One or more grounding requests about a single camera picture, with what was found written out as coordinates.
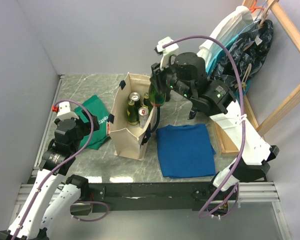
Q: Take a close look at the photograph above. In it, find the green glass bottle middle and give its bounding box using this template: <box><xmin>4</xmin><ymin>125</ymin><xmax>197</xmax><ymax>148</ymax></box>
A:
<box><xmin>126</xmin><ymin>99</ymin><xmax>139</xmax><ymax>126</ymax></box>

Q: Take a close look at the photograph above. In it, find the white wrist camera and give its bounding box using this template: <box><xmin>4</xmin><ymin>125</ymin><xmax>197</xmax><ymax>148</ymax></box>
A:
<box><xmin>51</xmin><ymin>101</ymin><xmax>79</xmax><ymax>121</ymax></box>
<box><xmin>155</xmin><ymin>36</ymin><xmax>179</xmax><ymax>71</ymax></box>

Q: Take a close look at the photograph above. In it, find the green folded t-shirt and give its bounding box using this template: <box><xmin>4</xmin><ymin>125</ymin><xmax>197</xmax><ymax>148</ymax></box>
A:
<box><xmin>73</xmin><ymin>94</ymin><xmax>111</xmax><ymax>151</ymax></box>

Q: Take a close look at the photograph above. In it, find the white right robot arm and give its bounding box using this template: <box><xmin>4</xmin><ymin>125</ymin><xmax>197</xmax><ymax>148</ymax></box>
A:
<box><xmin>149</xmin><ymin>52</ymin><xmax>280</xmax><ymax>199</ymax></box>

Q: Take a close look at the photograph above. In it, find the clear water bottle blue cap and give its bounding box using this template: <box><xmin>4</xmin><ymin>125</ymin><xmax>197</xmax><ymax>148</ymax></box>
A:
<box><xmin>171</xmin><ymin>92</ymin><xmax>184</xmax><ymax>102</ymax></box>

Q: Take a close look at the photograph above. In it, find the dark cola glass bottle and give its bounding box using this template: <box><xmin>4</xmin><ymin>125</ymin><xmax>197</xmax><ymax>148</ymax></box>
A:
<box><xmin>165</xmin><ymin>91</ymin><xmax>171</xmax><ymax>102</ymax></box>

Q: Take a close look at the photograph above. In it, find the blue folded t-shirt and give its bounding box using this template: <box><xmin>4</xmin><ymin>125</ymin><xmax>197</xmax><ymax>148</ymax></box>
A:
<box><xmin>156</xmin><ymin>123</ymin><xmax>216</xmax><ymax>179</ymax></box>

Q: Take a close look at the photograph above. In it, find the turquoise hanging shirt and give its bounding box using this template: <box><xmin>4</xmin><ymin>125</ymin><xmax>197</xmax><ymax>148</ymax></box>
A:
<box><xmin>207</xmin><ymin>32</ymin><xmax>252</xmax><ymax>98</ymax></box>

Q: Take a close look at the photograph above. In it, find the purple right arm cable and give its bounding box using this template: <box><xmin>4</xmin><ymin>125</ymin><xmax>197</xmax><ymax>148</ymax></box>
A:
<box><xmin>162</xmin><ymin>35</ymin><xmax>247</xmax><ymax>220</ymax></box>

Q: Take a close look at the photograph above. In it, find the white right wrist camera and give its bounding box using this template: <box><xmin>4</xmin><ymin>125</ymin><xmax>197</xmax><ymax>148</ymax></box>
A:
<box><xmin>155</xmin><ymin>36</ymin><xmax>179</xmax><ymax>71</ymax></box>

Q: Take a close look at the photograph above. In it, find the green glass bottle gold cap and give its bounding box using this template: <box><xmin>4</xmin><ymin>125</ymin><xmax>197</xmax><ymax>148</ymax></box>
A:
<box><xmin>143</xmin><ymin>92</ymin><xmax>153</xmax><ymax>110</ymax></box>

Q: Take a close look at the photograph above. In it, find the green glass bottle front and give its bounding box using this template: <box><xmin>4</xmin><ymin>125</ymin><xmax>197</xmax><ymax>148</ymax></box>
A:
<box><xmin>148</xmin><ymin>84</ymin><xmax>166</xmax><ymax>108</ymax></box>

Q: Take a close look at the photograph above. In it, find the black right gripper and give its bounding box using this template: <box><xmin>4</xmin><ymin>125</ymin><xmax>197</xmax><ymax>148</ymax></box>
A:
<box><xmin>150</xmin><ymin>53</ymin><xmax>195</xmax><ymax>101</ymax></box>

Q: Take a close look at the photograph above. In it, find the dark patterned hanging shirt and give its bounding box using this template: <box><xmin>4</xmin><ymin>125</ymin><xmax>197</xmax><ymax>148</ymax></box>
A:
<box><xmin>205</xmin><ymin>20</ymin><xmax>274</xmax><ymax>95</ymax></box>

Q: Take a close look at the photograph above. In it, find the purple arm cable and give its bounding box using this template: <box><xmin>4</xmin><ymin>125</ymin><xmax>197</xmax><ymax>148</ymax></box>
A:
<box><xmin>162</xmin><ymin>35</ymin><xmax>247</xmax><ymax>220</ymax></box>
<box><xmin>13</xmin><ymin>100</ymin><xmax>111</xmax><ymax>237</ymax></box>

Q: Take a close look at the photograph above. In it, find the wooden clothes rack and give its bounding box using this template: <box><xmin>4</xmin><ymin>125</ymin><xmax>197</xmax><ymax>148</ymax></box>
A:
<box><xmin>213</xmin><ymin>0</ymin><xmax>300</xmax><ymax>157</ymax></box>

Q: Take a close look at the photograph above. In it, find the orange clothes hanger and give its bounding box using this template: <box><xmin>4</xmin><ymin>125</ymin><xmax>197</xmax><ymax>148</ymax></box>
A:
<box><xmin>249</xmin><ymin>0</ymin><xmax>264</xmax><ymax>13</ymax></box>

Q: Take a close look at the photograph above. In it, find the beige canvas tote bag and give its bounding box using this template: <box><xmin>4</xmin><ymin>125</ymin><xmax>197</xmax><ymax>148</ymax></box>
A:
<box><xmin>108</xmin><ymin>73</ymin><xmax>158</xmax><ymax>161</ymax></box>

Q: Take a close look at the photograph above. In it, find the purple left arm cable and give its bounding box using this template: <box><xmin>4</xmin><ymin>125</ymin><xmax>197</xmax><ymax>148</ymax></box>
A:
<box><xmin>13</xmin><ymin>100</ymin><xmax>111</xmax><ymax>237</ymax></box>

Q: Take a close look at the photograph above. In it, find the white hanging shirt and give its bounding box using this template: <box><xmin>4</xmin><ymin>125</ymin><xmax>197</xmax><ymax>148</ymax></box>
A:
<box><xmin>197</xmin><ymin>5</ymin><xmax>253</xmax><ymax>68</ymax></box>

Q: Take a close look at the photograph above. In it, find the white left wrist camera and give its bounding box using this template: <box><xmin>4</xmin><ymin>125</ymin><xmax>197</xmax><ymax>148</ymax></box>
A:
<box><xmin>51</xmin><ymin>101</ymin><xmax>79</xmax><ymax>121</ymax></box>

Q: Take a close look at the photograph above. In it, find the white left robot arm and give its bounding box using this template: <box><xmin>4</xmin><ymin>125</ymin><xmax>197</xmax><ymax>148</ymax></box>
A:
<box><xmin>0</xmin><ymin>108</ymin><xmax>100</xmax><ymax>240</ymax></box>

